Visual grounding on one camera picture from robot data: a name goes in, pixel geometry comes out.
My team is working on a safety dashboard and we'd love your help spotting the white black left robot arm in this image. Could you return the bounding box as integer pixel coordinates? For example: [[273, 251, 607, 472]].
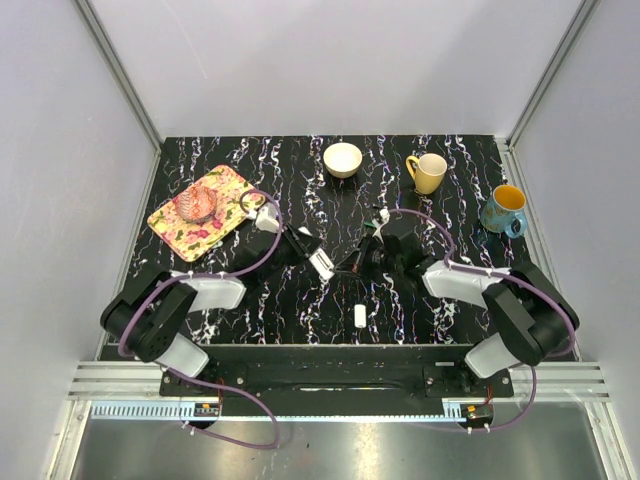
[[100, 225, 334, 396]]

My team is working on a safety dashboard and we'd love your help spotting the aluminium frame post right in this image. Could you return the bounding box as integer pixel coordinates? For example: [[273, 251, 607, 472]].
[[504, 0, 604, 149]]

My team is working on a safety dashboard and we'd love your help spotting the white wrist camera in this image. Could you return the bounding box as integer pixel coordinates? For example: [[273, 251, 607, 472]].
[[368, 208, 390, 243], [254, 204, 282, 234]]

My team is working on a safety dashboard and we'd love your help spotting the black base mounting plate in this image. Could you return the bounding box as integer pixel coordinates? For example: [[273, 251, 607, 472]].
[[159, 344, 516, 416]]

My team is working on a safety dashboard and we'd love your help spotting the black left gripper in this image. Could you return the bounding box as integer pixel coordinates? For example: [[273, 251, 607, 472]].
[[260, 222, 323, 283]]

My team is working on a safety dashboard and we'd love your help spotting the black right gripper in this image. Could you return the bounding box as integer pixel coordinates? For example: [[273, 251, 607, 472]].
[[333, 233, 403, 281]]

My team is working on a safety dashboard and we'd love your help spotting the aluminium frame post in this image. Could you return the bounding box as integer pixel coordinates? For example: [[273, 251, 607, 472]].
[[72, 0, 164, 149], [504, 0, 604, 149]]

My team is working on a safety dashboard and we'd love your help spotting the blue butterfly mug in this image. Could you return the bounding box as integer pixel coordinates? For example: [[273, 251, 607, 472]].
[[480, 185, 528, 239]]

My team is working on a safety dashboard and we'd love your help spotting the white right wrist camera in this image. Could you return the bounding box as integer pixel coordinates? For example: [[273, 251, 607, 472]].
[[368, 208, 390, 243]]

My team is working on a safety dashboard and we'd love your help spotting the cream ceramic bowl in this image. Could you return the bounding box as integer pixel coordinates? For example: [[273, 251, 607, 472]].
[[323, 142, 363, 179]]

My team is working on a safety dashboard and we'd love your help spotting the pink patterned glass bowl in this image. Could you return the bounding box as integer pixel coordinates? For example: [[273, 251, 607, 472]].
[[172, 184, 217, 223]]

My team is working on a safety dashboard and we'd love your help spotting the aluminium frame post left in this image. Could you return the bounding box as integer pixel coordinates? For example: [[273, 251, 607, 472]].
[[72, 0, 164, 149]]

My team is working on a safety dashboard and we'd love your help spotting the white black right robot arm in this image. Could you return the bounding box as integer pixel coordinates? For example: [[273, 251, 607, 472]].
[[334, 231, 580, 396]]

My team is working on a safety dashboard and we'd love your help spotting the white remote control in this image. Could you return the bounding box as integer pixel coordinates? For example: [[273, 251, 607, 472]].
[[298, 227, 334, 281]]

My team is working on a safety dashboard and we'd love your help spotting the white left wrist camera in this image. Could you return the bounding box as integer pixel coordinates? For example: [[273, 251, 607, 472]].
[[254, 204, 282, 234]]

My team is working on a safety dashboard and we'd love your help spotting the white remote battery cover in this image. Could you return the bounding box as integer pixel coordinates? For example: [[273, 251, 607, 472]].
[[353, 304, 367, 329]]

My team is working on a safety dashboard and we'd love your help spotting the yellow mug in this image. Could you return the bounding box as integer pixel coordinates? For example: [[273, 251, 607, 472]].
[[405, 153, 448, 195]]

